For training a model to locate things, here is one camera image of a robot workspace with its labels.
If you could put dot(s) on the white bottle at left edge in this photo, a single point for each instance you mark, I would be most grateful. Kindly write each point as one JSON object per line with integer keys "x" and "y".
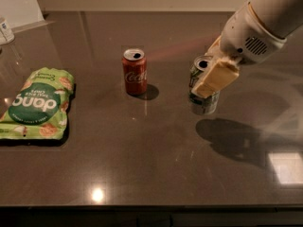
{"x": 6, "y": 34}

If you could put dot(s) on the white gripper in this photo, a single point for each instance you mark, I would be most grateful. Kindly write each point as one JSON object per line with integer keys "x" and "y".
{"x": 244, "y": 37}

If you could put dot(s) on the silver green 7up can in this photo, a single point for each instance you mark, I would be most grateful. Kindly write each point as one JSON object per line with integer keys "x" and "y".
{"x": 201, "y": 105}

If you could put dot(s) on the green dang chips bag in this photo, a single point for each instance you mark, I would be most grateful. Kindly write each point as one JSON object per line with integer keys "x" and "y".
{"x": 39, "y": 111}

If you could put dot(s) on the red coke can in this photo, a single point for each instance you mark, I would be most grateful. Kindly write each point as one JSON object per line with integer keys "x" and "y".
{"x": 135, "y": 71}

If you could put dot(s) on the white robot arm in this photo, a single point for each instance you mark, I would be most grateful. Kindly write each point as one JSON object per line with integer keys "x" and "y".
{"x": 280, "y": 17}

